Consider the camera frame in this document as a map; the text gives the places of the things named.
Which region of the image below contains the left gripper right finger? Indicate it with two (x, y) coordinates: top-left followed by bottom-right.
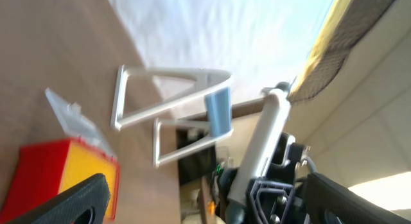
(302, 172), (411, 224)

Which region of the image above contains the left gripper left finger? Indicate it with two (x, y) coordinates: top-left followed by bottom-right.
(6, 173), (112, 224)

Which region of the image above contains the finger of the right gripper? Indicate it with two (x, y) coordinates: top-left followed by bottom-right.
(245, 178), (299, 224)

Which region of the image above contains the red and yellow tip box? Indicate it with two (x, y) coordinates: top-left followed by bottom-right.
(0, 87), (121, 222)

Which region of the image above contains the white and blue stand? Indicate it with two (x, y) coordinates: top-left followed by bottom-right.
(110, 65), (234, 169)

